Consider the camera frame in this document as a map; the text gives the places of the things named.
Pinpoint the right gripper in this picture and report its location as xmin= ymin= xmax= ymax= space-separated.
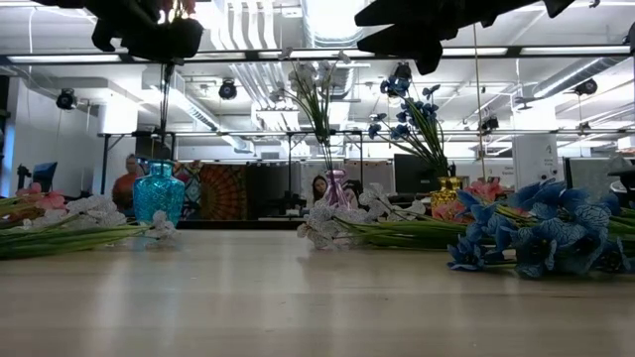
xmin=354 ymin=0 xmax=576 ymax=75

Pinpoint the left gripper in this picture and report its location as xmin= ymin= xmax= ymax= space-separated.
xmin=34 ymin=0 xmax=204 ymax=61

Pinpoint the teal glass vase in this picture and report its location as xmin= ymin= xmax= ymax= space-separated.
xmin=132 ymin=159 xmax=187 ymax=227

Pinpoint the amber gold glass vase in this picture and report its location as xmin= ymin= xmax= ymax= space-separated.
xmin=429 ymin=176 xmax=465 ymax=212

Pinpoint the pink glass vase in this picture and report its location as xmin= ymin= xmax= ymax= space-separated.
xmin=322 ymin=169 xmax=351 ymax=209

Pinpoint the white ceiling pipe bundle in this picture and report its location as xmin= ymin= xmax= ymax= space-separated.
xmin=230 ymin=61 xmax=302 ymax=133

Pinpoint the black computer monitor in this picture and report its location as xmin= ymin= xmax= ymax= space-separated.
xmin=394 ymin=153 xmax=450 ymax=195

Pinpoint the person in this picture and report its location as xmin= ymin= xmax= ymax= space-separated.
xmin=111 ymin=153 xmax=145 ymax=212
xmin=344 ymin=178 xmax=367 ymax=209
xmin=311 ymin=174 xmax=329 ymax=204

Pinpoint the orange mandala tapestry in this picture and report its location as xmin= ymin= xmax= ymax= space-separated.
xmin=197 ymin=163 xmax=248 ymax=221

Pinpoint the white cabinet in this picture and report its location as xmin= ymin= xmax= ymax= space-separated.
xmin=512 ymin=134 xmax=561 ymax=192

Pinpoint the black partition panel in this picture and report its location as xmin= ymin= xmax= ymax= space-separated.
xmin=246 ymin=163 xmax=304 ymax=221

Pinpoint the blue screen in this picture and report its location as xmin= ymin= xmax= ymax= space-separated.
xmin=32 ymin=161 xmax=59 ymax=192

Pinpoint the grey partition panel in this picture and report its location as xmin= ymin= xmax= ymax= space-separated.
xmin=563 ymin=157 xmax=614 ymax=192

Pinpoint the thin hanging cable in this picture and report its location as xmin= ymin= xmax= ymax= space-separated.
xmin=470 ymin=22 xmax=485 ymax=179

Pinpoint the black frame workstation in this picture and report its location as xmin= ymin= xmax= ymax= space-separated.
xmin=97 ymin=128 xmax=366 ymax=222

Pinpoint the grey round air duct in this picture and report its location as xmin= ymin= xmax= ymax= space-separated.
xmin=533 ymin=57 xmax=621 ymax=100

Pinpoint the black aluminium table frame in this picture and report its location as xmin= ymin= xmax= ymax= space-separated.
xmin=176 ymin=219 xmax=305 ymax=231

